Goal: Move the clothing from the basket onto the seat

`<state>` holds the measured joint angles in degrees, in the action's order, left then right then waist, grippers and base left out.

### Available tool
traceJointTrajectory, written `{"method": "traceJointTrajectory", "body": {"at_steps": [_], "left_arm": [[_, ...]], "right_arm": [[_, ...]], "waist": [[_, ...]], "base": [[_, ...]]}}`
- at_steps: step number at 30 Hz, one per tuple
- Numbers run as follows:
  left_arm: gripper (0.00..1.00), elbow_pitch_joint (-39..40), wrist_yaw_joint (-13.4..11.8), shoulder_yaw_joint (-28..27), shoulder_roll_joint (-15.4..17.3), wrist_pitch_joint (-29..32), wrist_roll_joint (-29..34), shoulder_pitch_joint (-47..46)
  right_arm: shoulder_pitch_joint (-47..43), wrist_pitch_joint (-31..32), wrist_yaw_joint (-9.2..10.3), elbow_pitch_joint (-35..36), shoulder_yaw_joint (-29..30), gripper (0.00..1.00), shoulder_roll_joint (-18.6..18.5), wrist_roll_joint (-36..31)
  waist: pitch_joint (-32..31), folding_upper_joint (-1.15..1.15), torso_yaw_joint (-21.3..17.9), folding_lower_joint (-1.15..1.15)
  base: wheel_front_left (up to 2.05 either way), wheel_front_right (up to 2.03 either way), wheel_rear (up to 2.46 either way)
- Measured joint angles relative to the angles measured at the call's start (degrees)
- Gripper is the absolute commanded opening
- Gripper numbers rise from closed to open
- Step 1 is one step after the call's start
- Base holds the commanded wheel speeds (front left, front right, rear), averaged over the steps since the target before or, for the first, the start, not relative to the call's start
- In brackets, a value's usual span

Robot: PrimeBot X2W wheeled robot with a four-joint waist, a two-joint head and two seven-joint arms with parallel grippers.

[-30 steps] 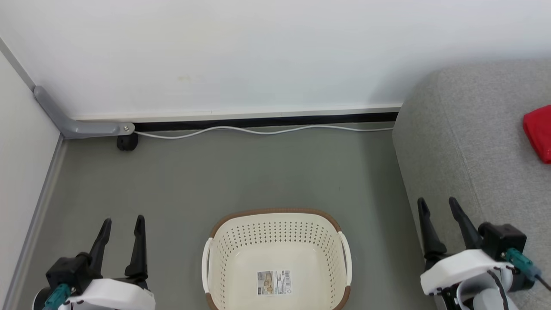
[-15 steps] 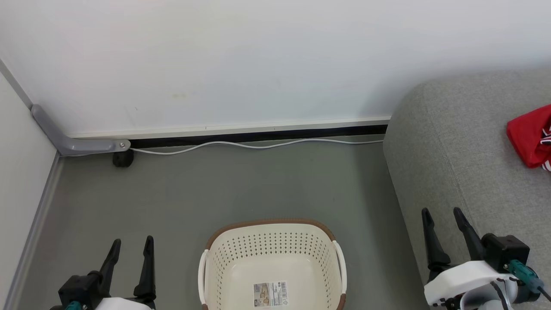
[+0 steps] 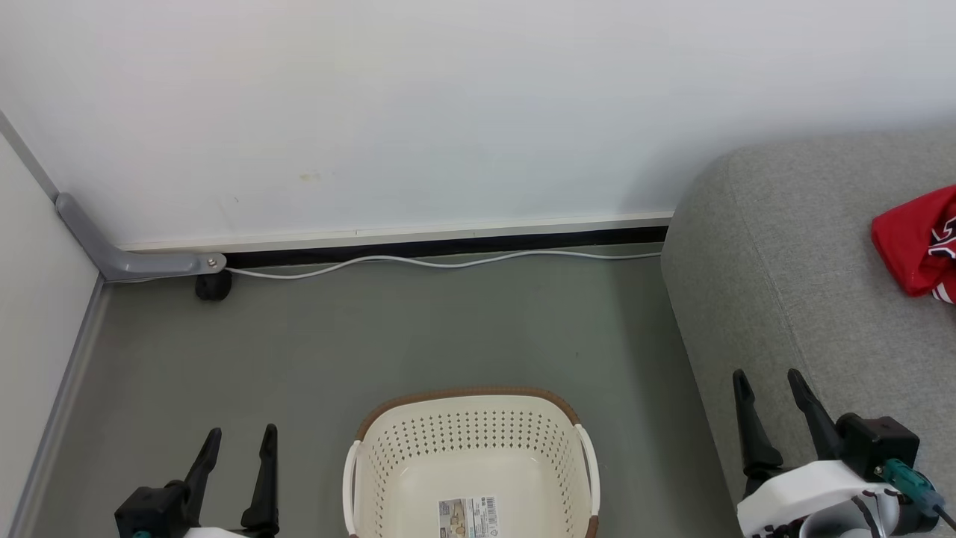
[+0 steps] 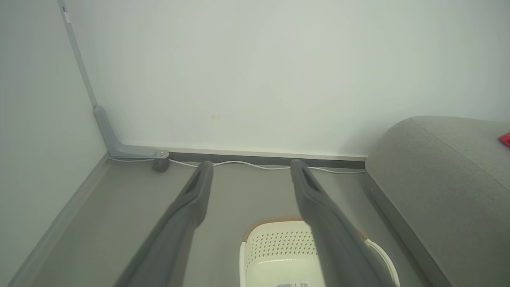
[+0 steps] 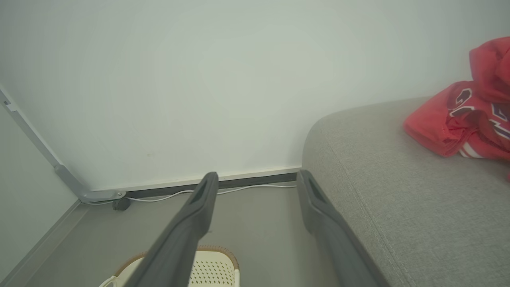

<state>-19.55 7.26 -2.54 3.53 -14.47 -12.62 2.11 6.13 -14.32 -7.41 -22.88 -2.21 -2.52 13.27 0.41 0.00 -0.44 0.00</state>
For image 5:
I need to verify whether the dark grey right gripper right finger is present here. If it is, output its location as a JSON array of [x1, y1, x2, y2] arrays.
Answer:
[[296, 170, 392, 287]]

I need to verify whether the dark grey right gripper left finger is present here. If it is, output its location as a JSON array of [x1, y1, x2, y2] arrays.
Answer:
[[124, 172, 219, 287]]

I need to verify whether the red jersey with lettering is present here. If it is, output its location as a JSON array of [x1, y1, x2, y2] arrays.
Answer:
[[403, 37, 510, 182]]

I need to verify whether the white perforated laundry basket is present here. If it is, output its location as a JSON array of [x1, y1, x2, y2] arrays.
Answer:
[[99, 246, 241, 287]]

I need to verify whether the grey fabric sofa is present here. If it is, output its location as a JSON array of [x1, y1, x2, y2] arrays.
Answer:
[[302, 96, 510, 287]]

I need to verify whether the grey metal stand leg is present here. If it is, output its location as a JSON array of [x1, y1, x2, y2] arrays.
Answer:
[[0, 88, 127, 203]]

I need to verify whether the thin white cable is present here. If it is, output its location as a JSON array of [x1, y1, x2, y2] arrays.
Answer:
[[86, 184, 298, 205]]

